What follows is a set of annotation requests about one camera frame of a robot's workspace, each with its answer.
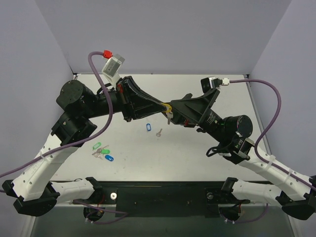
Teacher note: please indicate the small silver key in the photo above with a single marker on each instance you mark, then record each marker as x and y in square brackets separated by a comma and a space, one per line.
[158, 134]

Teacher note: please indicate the green key tag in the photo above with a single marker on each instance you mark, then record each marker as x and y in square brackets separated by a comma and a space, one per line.
[105, 151]
[96, 146]

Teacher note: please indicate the blue outlined key tag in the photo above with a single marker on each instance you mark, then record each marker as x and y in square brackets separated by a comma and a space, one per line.
[148, 127]

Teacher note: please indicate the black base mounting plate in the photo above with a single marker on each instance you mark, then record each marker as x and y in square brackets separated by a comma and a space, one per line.
[165, 198]

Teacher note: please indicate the black head key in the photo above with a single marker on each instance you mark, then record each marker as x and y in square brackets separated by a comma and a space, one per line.
[169, 117]

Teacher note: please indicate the solid blue key tag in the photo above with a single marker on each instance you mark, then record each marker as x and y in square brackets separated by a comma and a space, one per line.
[109, 158]

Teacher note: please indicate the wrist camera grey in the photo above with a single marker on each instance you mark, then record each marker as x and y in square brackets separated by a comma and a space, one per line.
[112, 65]
[210, 83]

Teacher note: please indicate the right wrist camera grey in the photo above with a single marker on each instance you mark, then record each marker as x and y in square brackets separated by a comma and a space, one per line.
[210, 83]

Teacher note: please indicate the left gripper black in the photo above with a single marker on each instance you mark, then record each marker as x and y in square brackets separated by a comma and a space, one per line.
[126, 99]

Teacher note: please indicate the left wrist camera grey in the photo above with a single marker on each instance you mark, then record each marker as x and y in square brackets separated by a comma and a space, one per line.
[112, 65]

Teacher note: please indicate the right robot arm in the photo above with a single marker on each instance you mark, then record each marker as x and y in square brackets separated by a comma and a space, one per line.
[294, 193]

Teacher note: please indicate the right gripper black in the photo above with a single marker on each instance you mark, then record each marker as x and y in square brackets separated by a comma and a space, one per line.
[206, 108]

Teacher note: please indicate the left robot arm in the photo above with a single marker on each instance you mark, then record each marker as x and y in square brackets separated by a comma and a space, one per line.
[34, 192]

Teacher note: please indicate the yellow key tag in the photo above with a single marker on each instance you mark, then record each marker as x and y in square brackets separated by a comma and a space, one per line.
[168, 108]

